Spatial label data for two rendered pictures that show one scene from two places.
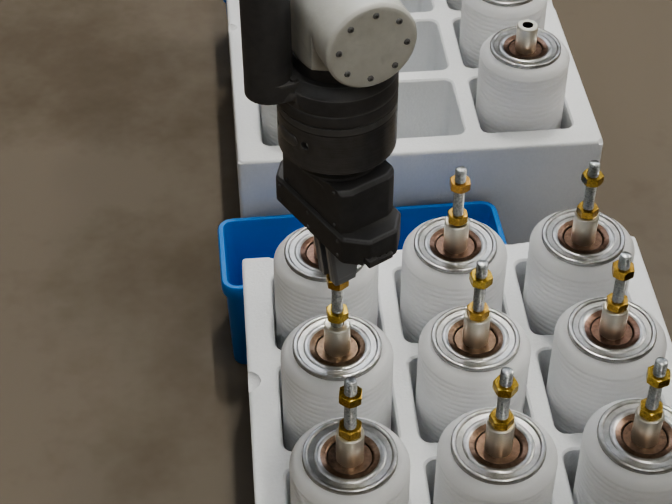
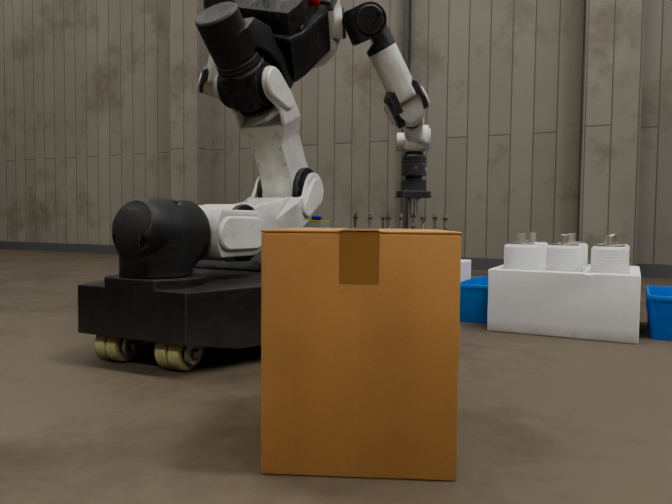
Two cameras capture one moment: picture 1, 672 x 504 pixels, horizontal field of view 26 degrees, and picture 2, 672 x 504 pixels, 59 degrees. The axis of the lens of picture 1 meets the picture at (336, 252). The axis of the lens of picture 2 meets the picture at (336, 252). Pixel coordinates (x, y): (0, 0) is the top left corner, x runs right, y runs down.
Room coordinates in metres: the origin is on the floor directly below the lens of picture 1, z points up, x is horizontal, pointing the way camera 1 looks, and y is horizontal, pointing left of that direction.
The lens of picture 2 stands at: (1.74, -1.95, 0.31)
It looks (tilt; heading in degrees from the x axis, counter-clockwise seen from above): 3 degrees down; 122
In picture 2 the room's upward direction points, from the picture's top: 1 degrees clockwise
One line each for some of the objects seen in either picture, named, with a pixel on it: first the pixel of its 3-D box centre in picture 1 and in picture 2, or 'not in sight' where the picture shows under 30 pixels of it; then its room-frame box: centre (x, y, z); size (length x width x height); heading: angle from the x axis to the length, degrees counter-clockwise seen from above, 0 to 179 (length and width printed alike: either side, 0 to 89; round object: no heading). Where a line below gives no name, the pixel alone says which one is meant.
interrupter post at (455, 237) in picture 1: (456, 234); not in sight; (0.97, -0.11, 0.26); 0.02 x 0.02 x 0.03
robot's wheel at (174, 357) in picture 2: not in sight; (184, 352); (0.83, -1.09, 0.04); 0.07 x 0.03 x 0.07; 97
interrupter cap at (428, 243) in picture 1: (455, 245); not in sight; (0.97, -0.11, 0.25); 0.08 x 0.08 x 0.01
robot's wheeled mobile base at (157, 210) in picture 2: not in sight; (220, 267); (0.70, -0.84, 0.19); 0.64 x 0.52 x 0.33; 97
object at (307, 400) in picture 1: (337, 417); not in sight; (0.85, 0.00, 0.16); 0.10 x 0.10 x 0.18
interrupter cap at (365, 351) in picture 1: (337, 347); not in sight; (0.85, 0.00, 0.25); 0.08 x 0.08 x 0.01
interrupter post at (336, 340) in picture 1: (337, 336); not in sight; (0.85, 0.00, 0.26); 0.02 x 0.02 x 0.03
